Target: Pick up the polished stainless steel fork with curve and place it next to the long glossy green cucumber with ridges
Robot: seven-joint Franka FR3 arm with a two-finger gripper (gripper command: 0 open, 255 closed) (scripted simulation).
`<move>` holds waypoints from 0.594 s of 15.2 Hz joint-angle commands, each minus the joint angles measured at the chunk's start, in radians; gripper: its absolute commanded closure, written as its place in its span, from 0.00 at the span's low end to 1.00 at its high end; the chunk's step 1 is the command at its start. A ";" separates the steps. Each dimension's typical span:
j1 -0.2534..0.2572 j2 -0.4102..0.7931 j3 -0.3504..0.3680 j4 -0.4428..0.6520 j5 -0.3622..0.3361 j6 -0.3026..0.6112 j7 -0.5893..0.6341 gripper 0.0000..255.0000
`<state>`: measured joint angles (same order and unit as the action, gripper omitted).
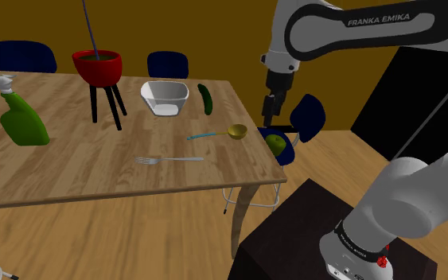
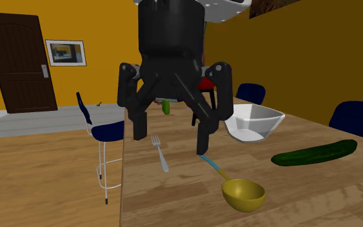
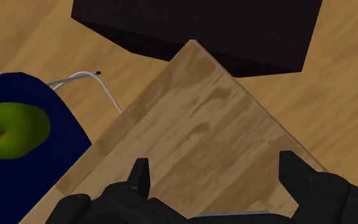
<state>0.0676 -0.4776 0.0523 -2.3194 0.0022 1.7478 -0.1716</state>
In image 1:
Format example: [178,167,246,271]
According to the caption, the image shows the blue chair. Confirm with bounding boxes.
[222,93,327,215]
[146,51,189,80]
[0,40,58,74]

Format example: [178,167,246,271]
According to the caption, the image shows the green apple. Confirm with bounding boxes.
[265,134,288,158]

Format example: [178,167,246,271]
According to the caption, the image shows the green cucumber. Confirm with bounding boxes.
[197,83,214,116]

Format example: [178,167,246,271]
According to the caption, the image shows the white bowl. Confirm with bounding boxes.
[140,80,190,117]

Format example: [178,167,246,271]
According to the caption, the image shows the silver fork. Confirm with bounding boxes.
[134,155,205,165]

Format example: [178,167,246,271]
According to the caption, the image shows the dark robot stand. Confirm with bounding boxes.
[227,177,438,280]

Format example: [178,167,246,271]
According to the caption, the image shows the red plant pot black legs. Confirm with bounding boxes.
[71,0,128,131]

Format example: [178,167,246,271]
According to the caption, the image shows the wooden table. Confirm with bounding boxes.
[0,69,289,260]

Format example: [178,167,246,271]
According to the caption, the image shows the green spray bottle white head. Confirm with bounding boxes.
[0,73,51,147]

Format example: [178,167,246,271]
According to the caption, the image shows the gold scoop blue handle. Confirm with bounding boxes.
[186,123,248,142]

